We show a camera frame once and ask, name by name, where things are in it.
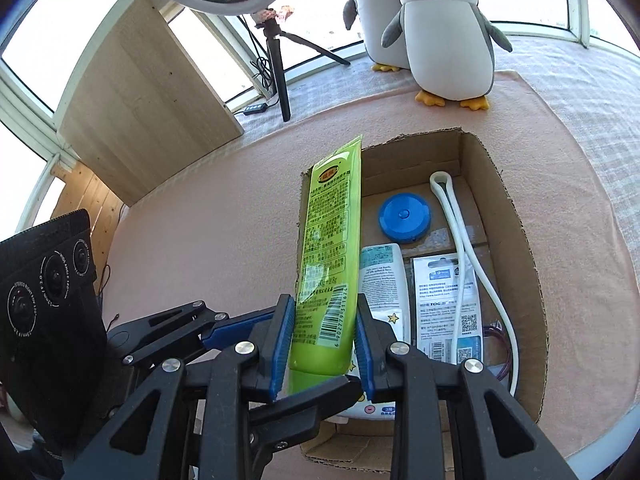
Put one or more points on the blue round case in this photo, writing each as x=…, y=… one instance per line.
x=405, y=217

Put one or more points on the large penguin plush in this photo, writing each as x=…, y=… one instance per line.
x=372, y=20

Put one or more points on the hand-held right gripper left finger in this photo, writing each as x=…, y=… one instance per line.
x=282, y=345

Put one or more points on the white plastic shoehorn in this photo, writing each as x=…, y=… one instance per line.
x=440, y=174

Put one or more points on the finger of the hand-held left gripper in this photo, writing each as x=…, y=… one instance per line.
x=235, y=327
x=300, y=410

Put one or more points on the green tube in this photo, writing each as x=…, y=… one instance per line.
x=325, y=260

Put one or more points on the white packet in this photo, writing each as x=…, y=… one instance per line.
x=440, y=300

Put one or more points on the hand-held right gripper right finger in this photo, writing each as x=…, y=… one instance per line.
x=362, y=355

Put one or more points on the black tripod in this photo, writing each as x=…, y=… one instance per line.
x=280, y=75

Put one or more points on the white checked cloth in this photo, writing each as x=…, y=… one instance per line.
x=575, y=90

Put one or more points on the brown cardboard box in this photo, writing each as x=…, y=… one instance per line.
x=520, y=280

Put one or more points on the black inline remote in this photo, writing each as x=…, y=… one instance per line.
x=254, y=108

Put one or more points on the pine wood panel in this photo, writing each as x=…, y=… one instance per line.
x=95, y=200

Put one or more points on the white patterned pouch yellow print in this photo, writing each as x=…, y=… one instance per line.
x=395, y=325

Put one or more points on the white window frame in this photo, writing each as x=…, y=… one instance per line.
x=575, y=5

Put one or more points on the small penguin plush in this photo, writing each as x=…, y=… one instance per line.
x=440, y=35

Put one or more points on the light wooden board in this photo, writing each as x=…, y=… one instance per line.
x=145, y=100

